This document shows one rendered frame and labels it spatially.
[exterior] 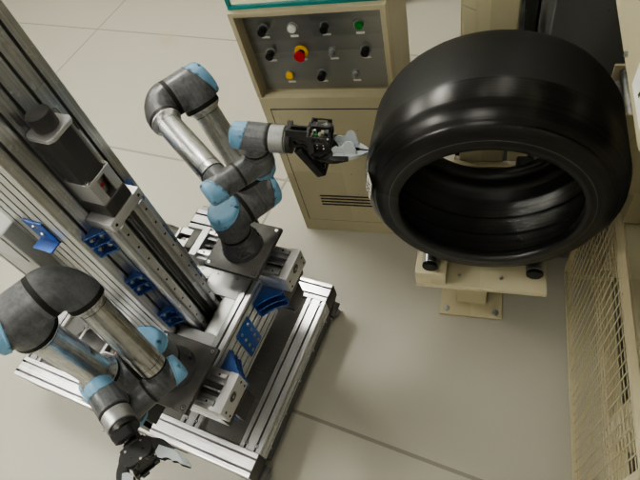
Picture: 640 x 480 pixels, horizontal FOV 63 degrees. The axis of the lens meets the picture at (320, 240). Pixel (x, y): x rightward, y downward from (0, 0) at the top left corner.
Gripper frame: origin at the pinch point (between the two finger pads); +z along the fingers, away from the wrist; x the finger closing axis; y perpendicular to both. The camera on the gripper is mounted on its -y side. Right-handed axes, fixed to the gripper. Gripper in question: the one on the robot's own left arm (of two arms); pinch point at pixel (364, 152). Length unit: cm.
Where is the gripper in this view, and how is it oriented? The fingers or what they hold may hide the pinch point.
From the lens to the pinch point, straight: 135.7
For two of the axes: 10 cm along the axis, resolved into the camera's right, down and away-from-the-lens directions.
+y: -0.9, -5.6, -8.2
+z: 9.7, 1.3, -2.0
